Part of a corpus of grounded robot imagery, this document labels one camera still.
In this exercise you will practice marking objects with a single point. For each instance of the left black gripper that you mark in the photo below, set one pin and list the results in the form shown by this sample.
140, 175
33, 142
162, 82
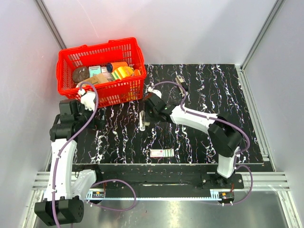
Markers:
99, 124

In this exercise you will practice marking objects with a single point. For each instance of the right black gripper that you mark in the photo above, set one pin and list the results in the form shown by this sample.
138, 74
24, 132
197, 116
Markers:
147, 116

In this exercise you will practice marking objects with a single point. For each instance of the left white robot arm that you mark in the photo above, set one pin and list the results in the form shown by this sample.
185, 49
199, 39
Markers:
63, 201

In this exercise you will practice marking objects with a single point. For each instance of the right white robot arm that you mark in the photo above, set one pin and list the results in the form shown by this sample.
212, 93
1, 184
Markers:
224, 137

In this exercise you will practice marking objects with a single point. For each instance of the black marble pattern mat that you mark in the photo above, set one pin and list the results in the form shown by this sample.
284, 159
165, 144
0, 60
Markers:
213, 88

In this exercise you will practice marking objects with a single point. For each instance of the red plastic shopping basket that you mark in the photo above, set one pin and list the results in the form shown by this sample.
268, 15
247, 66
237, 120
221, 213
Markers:
115, 91

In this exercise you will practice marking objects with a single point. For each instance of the white staple box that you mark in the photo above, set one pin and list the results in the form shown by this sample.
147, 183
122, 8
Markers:
162, 153

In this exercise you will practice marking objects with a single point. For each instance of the brown cardboard box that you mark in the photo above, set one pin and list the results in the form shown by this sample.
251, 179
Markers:
98, 79

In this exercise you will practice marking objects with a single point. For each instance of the yellow green box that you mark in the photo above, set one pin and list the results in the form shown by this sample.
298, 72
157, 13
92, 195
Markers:
122, 72

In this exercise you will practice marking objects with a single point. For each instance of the teal white box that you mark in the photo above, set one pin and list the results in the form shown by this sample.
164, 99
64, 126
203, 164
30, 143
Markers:
94, 70

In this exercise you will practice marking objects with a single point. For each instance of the orange cylinder can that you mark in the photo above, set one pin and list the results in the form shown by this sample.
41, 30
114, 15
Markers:
112, 66

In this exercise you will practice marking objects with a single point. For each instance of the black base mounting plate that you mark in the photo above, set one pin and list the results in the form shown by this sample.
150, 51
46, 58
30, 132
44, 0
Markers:
195, 175

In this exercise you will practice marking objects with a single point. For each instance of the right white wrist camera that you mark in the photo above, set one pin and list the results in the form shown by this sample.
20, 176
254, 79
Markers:
155, 91

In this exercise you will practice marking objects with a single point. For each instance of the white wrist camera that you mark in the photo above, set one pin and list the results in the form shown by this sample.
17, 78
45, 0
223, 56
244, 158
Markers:
87, 98
155, 91

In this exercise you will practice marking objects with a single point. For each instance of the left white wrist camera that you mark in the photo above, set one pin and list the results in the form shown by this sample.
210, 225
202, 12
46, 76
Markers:
87, 98

